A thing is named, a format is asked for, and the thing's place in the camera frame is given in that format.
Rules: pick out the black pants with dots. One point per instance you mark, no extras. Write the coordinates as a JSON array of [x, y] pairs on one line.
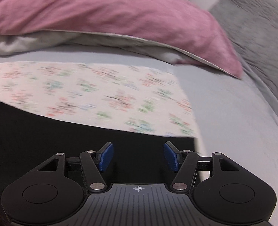
[[47, 136]]

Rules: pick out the grey blanket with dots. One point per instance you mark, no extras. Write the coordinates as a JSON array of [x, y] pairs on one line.
[[259, 28]]

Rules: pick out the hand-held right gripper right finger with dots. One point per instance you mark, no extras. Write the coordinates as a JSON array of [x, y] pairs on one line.
[[170, 156]]

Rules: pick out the pink duvet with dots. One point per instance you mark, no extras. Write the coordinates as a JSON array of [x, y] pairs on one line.
[[110, 11]]

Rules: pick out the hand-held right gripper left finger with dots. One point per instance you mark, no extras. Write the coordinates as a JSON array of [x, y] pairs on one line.
[[106, 156]]

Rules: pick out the floral print cloth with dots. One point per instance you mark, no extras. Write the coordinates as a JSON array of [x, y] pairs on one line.
[[82, 91]]

